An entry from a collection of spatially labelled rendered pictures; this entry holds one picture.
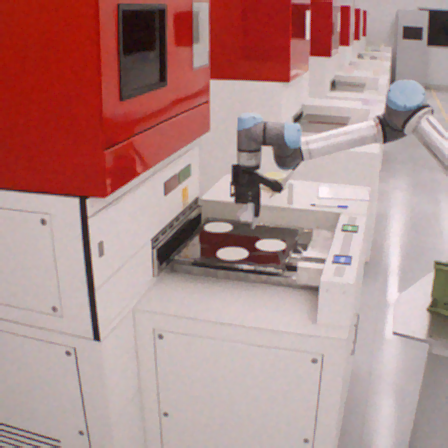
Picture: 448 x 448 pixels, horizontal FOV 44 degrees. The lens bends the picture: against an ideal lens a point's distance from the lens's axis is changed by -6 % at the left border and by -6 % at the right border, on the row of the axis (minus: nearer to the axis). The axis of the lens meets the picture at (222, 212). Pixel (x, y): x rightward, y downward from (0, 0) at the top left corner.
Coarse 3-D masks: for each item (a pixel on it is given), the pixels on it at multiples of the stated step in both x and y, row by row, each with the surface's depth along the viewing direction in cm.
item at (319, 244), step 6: (312, 240) 201; (318, 240) 201; (324, 240) 201; (330, 240) 200; (312, 246) 196; (318, 246) 196; (324, 246) 196; (318, 252) 191; (324, 252) 191; (300, 276) 174; (306, 276) 174; (312, 276) 174; (300, 282) 175; (306, 282) 174; (312, 282) 174; (318, 282) 173
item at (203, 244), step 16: (240, 224) 210; (192, 240) 196; (208, 240) 196; (224, 240) 196; (240, 240) 196; (256, 240) 196; (288, 240) 196; (192, 256) 183; (208, 256) 183; (256, 256) 183; (272, 256) 183
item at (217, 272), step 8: (176, 264) 190; (184, 264) 189; (184, 272) 190; (192, 272) 189; (200, 272) 188; (208, 272) 187; (216, 272) 186; (224, 272) 186; (232, 272) 185; (240, 272) 184; (248, 272) 184; (256, 272) 184; (264, 272) 184; (240, 280) 185; (248, 280) 184; (256, 280) 183; (264, 280) 182; (272, 280) 182; (280, 280) 181; (288, 280) 180; (296, 280) 179; (304, 288) 179; (312, 288) 178
